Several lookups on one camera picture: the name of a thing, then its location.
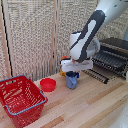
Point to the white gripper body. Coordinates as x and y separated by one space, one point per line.
77 65

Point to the blue black-padded gripper finger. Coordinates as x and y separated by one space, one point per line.
67 74
77 75

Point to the grey metal oven tray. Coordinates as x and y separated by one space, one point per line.
110 60

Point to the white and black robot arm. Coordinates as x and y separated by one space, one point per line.
90 30

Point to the blue plastic pitcher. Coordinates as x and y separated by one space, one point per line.
71 82

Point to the red round bowl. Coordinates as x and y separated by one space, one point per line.
48 84

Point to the black dish rack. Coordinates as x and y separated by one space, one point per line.
115 45

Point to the woven folding screen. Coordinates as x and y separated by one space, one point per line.
30 36

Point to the red plastic shopping basket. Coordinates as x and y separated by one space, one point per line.
20 100

